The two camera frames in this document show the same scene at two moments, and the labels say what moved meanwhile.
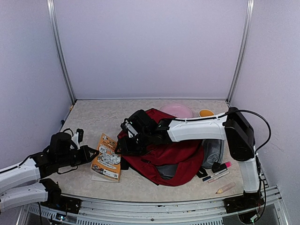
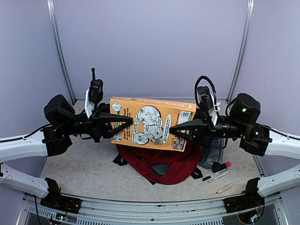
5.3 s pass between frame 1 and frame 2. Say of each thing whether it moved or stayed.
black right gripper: moved
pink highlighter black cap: stayed
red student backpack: stayed
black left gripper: moved
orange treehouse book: moved
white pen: stayed
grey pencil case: stayed
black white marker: stayed
